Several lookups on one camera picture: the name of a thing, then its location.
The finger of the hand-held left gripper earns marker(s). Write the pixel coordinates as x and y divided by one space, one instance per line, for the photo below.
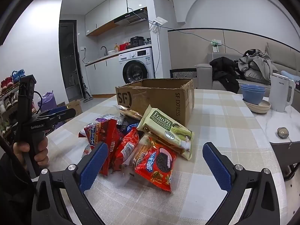
58 110
66 114

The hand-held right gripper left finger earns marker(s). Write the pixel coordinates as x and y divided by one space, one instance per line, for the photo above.
93 166

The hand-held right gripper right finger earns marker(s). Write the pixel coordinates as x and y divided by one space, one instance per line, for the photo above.
216 166

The purple white snack bag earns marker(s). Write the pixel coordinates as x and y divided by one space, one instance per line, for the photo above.
107 117

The red sandwich cookie packet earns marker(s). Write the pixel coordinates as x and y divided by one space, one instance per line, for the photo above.
154 166

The green cookie packet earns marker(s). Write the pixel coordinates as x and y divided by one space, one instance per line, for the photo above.
164 131

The brown cardboard box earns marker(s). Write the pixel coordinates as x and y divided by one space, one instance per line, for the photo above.
164 103

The person's left hand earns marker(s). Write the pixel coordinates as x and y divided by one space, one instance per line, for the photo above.
42 154

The small printed cardboard box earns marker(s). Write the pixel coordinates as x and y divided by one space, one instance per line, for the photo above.
75 106

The wooden shoe rack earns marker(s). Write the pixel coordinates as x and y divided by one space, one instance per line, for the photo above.
14 91

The white floor mop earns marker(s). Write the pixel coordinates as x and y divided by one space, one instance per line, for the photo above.
86 96

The group of assorted shoes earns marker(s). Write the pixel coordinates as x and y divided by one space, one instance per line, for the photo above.
17 75

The plaid tablecloth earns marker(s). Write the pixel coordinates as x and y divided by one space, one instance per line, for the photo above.
222 121

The blue snack packet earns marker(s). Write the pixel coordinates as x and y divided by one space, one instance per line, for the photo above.
129 127

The dark glass door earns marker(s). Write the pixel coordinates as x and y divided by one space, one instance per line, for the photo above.
69 58

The white base cabinet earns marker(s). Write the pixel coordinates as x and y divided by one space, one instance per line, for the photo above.
103 75

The small clear cracker packet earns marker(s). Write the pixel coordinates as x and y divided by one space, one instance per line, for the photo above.
127 112

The dark grey seat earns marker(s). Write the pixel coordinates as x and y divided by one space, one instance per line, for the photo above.
283 152

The beige plate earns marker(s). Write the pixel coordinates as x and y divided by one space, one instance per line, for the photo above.
260 111
264 105

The small beige round case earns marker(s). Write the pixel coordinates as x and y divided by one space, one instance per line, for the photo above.
283 132

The metal faucet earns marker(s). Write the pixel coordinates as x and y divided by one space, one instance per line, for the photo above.
106 50

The white washing machine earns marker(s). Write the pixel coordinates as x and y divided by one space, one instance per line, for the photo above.
136 72

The yellow soap bottle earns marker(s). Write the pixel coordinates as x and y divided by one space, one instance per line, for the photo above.
116 48

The red box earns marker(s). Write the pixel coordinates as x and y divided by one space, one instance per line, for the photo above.
124 46

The black jacket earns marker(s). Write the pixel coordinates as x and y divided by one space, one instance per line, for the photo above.
225 72

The white electric kettle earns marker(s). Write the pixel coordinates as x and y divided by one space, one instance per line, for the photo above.
280 93

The black white patterned mat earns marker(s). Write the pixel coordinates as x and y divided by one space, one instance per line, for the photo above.
184 73

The black pressure cooker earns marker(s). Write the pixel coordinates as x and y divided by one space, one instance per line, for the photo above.
136 42

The grey jacket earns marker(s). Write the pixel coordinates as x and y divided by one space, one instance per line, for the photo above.
257 65

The light blue pillow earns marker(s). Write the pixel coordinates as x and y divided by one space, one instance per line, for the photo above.
289 76

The black range hood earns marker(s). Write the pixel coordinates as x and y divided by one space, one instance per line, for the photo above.
131 17

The grey sofa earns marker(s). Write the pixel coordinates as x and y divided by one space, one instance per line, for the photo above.
286 54

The white router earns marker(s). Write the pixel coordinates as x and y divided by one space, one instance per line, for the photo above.
160 20

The white wall cabinets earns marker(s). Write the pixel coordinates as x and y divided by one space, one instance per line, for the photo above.
110 7

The wall outlet with charger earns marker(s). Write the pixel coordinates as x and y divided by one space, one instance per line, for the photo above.
216 45

